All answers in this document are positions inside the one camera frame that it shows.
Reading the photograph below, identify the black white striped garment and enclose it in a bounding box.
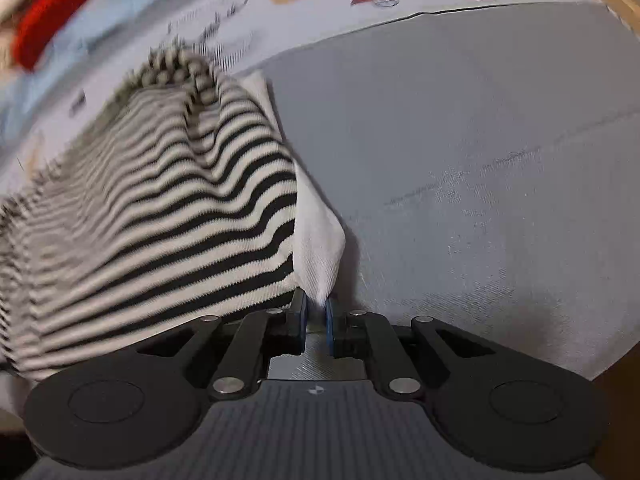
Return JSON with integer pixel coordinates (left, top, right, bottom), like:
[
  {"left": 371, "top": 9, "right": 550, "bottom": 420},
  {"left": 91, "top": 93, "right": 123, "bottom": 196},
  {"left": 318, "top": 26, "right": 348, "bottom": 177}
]
[{"left": 0, "top": 45, "right": 347, "bottom": 385}]

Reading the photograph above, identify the red cloth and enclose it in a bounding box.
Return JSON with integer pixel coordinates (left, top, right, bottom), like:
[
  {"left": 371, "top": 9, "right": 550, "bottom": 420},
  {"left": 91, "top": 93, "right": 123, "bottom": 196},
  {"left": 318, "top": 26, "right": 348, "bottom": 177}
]
[{"left": 11, "top": 0, "right": 135, "bottom": 72}]

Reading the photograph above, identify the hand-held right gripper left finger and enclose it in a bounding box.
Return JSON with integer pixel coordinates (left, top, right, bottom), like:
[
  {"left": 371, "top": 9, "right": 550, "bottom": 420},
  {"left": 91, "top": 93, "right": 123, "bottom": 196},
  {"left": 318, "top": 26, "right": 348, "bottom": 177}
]
[{"left": 134, "top": 287, "right": 308, "bottom": 402}]

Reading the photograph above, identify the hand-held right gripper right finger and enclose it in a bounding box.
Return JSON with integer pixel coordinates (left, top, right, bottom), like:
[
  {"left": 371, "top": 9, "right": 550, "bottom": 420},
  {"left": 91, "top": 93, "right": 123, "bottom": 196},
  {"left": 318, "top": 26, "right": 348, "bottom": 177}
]
[{"left": 324, "top": 299, "right": 497, "bottom": 402}]

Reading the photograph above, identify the light blue printed blanket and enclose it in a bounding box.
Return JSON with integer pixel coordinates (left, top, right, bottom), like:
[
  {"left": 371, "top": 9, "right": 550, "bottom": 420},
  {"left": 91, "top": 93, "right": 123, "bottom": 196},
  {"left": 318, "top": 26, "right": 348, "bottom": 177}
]
[{"left": 0, "top": 0, "right": 610, "bottom": 198}]

